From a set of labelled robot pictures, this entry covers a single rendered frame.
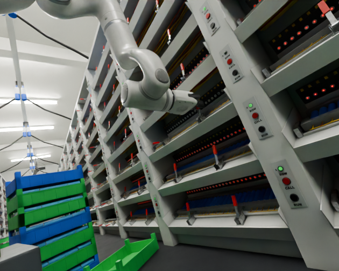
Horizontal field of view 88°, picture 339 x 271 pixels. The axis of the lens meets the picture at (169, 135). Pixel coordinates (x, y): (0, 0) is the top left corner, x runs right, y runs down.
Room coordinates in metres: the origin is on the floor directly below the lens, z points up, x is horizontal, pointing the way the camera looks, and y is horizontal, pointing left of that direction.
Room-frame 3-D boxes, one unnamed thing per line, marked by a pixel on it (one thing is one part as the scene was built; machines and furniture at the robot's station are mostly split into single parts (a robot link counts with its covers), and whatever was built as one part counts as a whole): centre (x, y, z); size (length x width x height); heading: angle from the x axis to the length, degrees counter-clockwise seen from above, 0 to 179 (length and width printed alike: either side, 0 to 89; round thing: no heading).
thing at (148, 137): (1.11, 0.11, 0.85); 0.20 x 0.09 x 1.69; 129
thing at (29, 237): (0.94, 0.71, 0.28); 0.30 x 0.20 x 0.08; 146
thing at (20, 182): (0.94, 0.71, 0.52); 0.30 x 0.20 x 0.08; 146
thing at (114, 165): (1.65, 0.55, 0.85); 0.20 x 0.09 x 1.69; 129
